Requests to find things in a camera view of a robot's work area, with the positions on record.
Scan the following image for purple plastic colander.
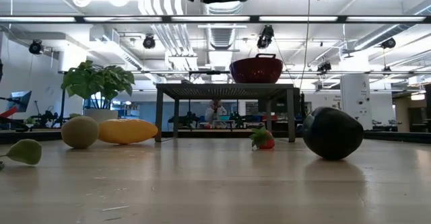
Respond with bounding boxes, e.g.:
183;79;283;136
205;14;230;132
230;52;284;85

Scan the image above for large dark purple fruit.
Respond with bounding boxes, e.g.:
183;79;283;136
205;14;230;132
300;106;365;161

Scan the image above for red strawberry green leaves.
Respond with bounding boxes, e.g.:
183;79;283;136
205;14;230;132
248;126;276;151

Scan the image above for yellow orange mango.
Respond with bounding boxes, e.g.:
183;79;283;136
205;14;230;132
97;118;160;146

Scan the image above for green brown kiwi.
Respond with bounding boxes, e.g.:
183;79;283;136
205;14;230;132
61;115;100;150

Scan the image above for orange tangerine with green leaves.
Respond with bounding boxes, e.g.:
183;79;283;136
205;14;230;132
0;139;43;171

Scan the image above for black bar with light strips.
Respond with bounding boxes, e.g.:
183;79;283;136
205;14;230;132
0;14;431;24

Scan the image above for black ceiling spotlight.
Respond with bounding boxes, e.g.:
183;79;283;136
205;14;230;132
316;61;333;74
381;37;397;50
28;41;43;55
142;34;157;50

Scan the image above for grey perforated metal rack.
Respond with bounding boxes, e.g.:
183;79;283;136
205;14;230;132
155;83;300;143

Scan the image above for person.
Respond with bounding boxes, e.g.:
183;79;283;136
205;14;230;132
205;99;228;129

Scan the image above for black robot station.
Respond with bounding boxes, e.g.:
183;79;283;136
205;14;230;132
167;110;270;130

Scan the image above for green plant in white pot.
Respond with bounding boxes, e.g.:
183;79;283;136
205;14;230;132
61;60;136;123

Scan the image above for computer monitor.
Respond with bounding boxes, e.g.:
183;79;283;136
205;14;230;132
6;90;33;114

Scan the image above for black hanging camera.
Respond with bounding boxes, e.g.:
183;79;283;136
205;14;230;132
256;24;275;49

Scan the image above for black aluminium table frame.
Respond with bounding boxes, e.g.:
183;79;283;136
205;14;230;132
0;128;431;145

